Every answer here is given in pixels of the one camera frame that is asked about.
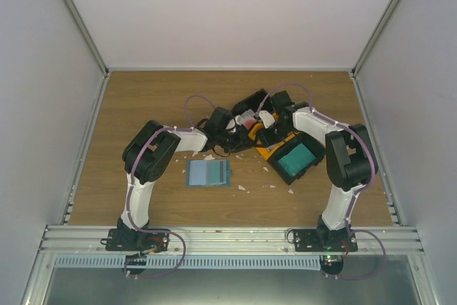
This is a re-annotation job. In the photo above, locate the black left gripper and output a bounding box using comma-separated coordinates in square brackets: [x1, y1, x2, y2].
[218, 128, 253, 154]

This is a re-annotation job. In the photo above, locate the blue card holder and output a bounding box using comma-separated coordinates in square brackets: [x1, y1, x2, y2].
[186, 159, 232, 187]

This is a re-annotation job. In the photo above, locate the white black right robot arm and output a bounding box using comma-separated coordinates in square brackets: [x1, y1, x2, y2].
[256, 91, 378, 251]

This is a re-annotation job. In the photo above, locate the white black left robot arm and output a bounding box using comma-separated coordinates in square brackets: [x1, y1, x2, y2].
[109, 107, 255, 251]

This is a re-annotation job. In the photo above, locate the orange bin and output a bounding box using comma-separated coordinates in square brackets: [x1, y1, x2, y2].
[248, 110, 298, 161]

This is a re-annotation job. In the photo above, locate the black bin near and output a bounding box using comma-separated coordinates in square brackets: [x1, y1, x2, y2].
[267, 133, 326, 186]

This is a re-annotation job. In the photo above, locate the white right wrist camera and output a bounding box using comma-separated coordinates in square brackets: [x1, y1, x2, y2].
[258, 110, 276, 129]

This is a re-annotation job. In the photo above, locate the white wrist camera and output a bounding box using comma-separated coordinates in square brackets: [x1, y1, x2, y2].
[258, 110, 276, 129]
[226, 115, 243, 131]

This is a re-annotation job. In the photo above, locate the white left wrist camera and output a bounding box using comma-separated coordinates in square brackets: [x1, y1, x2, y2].
[226, 115, 243, 131]

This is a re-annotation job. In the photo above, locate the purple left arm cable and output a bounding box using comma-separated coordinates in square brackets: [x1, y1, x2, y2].
[126, 94, 217, 234]

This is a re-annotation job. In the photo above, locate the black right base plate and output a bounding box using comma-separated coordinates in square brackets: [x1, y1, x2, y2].
[286, 228, 358, 253]

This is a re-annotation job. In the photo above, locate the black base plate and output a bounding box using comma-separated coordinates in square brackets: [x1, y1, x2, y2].
[286, 228, 358, 253]
[100, 228, 169, 255]

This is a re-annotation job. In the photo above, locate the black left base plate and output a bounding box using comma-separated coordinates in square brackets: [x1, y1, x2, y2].
[100, 228, 169, 255]

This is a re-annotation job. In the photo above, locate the aluminium frame post right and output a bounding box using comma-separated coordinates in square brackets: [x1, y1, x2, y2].
[350, 0, 402, 79]

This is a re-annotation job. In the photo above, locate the aluminium frame post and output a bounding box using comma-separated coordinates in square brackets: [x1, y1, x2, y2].
[350, 0, 402, 79]
[62, 0, 109, 79]

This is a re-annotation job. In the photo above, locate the aluminium front rail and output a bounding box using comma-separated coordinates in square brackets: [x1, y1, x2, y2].
[39, 226, 424, 255]

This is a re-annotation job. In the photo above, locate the grey slotted cable duct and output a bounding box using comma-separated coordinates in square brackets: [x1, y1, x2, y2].
[54, 254, 321, 271]

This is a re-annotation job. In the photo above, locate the aluminium frame post left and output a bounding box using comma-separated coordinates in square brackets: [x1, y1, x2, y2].
[62, 0, 109, 79]

